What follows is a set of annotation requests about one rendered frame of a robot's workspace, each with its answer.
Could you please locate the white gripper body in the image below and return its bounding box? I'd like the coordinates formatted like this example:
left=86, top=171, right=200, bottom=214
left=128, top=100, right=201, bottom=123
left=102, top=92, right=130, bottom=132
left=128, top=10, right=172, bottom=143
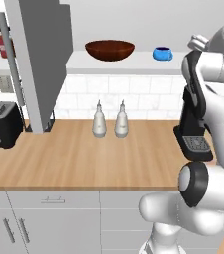
left=187, top=34, right=210, bottom=52

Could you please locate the blue cup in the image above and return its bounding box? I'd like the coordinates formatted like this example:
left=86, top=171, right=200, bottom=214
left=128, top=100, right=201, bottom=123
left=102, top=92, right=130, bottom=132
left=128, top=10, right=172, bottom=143
left=152, top=46, right=174, bottom=62

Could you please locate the brown wooden bowl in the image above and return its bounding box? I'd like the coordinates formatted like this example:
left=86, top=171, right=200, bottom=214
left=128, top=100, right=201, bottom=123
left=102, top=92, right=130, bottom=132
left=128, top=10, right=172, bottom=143
left=84, top=39, right=136, bottom=63

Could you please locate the white shaker bottle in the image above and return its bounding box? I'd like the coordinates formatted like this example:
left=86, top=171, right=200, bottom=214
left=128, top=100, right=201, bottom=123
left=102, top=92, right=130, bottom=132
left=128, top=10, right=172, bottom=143
left=114, top=99, right=129, bottom=139
left=92, top=99, right=108, bottom=139

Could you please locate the grey drawer stack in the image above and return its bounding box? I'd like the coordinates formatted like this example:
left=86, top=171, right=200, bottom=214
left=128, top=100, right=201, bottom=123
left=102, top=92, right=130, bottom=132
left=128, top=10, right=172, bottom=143
left=99, top=190, right=181, bottom=254

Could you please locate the red bottle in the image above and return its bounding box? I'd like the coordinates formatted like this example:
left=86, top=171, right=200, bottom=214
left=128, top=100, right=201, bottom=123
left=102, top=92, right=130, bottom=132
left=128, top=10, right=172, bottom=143
left=0, top=26, right=15, bottom=60

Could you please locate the grey drawer front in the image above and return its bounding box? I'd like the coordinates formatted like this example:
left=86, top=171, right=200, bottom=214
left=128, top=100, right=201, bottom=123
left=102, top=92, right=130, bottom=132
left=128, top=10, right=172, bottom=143
left=5, top=190, right=101, bottom=210

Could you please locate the black toaster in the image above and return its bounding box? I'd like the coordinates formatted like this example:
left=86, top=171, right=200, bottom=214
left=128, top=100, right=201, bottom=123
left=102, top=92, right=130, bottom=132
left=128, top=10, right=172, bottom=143
left=0, top=101, right=24, bottom=150

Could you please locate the white wall cabinet shelf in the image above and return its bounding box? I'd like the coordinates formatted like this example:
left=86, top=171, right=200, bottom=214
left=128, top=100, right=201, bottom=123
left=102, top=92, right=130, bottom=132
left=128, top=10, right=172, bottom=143
left=65, top=50, right=188, bottom=76

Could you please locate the grey wall cabinet door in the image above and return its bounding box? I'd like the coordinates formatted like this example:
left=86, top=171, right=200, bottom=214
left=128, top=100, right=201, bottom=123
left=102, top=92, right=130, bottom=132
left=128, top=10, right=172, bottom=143
left=3, top=0, right=74, bottom=134

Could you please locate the grey wall cabinet door handle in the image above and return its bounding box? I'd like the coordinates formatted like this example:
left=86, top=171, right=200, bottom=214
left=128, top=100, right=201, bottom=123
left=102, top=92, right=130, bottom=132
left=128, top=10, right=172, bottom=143
left=0, top=11, right=27, bottom=111

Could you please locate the grey drawer handle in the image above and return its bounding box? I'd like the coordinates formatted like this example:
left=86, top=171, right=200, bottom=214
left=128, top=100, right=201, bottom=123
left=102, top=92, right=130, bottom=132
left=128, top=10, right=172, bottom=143
left=40, top=195, right=66, bottom=204

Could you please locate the grey base cabinet door handle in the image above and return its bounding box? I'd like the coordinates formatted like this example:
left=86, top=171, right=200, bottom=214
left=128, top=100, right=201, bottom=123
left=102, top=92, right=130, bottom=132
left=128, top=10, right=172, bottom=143
left=17, top=217, right=32, bottom=245
left=2, top=217, right=17, bottom=245

